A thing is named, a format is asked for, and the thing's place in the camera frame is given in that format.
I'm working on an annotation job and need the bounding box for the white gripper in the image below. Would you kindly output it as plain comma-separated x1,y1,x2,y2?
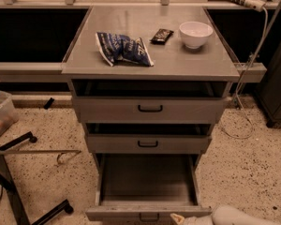
170,213,214,225

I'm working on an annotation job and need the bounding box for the grey drawer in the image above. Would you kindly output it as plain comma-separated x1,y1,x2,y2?
86,154,211,222
72,79,225,124
85,123,212,154

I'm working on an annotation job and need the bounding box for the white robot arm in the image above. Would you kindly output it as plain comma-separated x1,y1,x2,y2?
170,205,281,225

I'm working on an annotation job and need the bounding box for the grey drawer cabinet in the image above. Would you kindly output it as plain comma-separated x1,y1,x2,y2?
61,5,241,173

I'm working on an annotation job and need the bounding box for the dark side cabinet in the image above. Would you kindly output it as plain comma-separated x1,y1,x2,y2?
255,41,281,128

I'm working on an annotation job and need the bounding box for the small black floor object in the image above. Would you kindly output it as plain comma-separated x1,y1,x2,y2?
43,97,54,110

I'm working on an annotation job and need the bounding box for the blue chip bag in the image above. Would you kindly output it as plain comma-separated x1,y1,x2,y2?
96,32,154,67

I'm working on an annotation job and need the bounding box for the black wheeled stand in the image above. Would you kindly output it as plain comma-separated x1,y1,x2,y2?
0,131,74,225

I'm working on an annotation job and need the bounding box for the black snack packet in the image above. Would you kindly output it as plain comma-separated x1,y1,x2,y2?
151,28,173,45

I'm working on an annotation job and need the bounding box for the white bowl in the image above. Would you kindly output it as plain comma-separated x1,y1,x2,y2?
179,22,214,49

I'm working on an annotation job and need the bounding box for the clear plastic storage box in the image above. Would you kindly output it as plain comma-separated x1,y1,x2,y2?
0,91,19,136

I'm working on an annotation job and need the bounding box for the white power cable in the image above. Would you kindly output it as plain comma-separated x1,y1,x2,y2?
220,7,270,141

